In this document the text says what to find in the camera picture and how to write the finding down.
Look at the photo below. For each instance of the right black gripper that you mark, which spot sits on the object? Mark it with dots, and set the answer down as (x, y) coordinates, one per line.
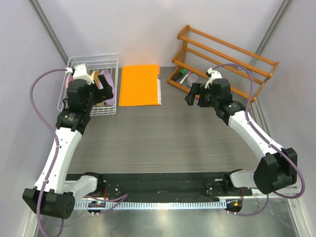
(197, 89)

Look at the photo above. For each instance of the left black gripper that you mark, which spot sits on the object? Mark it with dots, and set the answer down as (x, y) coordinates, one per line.
(103, 94)

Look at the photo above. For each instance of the purple plate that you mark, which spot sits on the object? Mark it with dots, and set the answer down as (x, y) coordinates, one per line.
(110, 81)

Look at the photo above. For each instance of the yellow plate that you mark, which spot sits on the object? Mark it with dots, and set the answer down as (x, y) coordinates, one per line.
(94, 76)

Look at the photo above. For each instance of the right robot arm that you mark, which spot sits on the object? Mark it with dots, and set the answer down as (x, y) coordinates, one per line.
(275, 168)

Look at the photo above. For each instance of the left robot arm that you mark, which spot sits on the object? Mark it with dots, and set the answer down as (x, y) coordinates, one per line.
(50, 196)

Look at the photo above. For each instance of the wooden shelf rack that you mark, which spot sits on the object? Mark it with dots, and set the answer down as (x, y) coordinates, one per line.
(248, 72)

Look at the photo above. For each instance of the clear plastic cup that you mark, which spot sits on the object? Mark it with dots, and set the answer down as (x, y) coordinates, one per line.
(192, 78)

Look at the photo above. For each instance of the pink white marker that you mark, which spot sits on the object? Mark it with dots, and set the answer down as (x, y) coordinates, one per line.
(185, 77)

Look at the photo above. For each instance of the green highlighter marker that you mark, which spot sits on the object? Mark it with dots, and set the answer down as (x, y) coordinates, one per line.
(179, 74)

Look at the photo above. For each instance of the orange folder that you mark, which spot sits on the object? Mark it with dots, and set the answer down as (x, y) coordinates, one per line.
(140, 86)

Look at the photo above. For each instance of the pink plate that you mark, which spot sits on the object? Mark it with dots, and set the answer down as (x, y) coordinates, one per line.
(69, 79)

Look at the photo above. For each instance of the white wire dish rack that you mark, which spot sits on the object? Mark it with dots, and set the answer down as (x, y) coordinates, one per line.
(109, 62)

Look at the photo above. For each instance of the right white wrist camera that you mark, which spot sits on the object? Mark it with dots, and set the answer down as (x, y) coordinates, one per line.
(212, 75)

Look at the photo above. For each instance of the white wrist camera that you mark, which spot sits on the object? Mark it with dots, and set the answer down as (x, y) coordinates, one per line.
(79, 72)
(212, 75)

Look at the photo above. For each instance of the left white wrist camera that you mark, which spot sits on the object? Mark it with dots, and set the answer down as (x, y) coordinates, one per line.
(79, 72)

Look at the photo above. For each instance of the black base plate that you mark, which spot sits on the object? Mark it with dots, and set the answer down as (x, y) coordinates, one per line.
(167, 187)

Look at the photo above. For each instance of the slotted cable duct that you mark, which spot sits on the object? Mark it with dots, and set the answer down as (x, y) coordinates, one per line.
(85, 205)

